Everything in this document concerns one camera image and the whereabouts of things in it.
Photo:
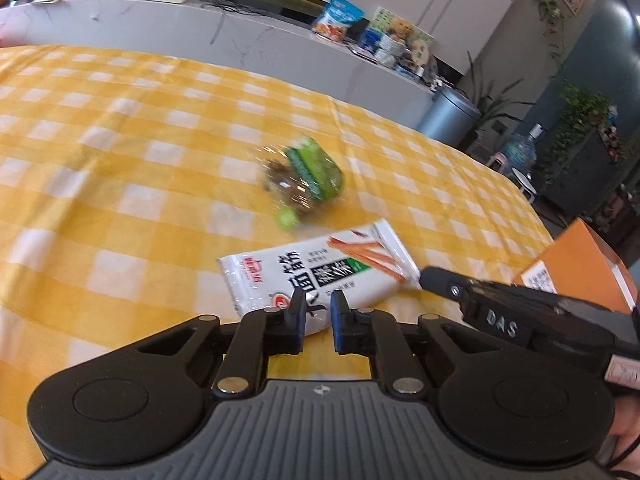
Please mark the dark cabinet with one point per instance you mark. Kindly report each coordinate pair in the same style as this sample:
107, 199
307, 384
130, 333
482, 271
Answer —
575, 185

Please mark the green and brown snack packet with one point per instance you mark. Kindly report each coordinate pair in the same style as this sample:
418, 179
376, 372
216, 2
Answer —
315, 170

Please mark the yellow checked tablecloth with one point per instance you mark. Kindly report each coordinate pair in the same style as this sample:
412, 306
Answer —
125, 160

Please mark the white packet with orange sticks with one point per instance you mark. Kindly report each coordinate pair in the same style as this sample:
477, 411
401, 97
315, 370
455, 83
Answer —
300, 270

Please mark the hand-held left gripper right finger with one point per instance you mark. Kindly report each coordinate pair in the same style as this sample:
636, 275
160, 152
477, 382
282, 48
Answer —
340, 327

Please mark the blue snack bag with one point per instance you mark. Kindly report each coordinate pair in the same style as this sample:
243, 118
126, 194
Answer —
337, 17

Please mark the pink stool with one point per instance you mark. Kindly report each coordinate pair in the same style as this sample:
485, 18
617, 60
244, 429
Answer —
498, 162

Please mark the hanging vine plant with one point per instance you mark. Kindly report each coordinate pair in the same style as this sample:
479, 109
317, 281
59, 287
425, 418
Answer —
547, 7

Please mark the orange cardboard box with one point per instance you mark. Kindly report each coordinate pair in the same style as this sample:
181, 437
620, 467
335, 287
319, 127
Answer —
575, 255

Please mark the person's right hand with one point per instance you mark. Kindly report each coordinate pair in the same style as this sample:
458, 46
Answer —
629, 422

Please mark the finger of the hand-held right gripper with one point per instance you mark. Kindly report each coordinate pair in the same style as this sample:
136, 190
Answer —
440, 281

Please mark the brown plush bear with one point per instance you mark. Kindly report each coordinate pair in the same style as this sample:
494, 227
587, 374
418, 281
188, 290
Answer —
401, 29

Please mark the blue water jug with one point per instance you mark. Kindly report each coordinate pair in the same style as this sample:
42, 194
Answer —
520, 152

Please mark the grey metal trash can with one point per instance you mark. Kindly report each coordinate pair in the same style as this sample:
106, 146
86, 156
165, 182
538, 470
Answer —
445, 117

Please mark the long-leaf potted plant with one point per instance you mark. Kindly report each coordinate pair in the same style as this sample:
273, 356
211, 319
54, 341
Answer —
492, 105

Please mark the black wall socket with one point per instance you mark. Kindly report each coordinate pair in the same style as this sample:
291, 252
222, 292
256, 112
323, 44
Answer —
500, 127

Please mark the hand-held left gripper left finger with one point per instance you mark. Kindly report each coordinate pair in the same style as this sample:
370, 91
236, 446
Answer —
299, 327

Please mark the green leafy plant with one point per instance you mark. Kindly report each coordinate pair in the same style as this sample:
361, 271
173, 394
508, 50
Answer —
580, 115

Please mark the white marble counter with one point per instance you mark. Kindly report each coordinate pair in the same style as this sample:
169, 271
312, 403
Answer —
200, 30

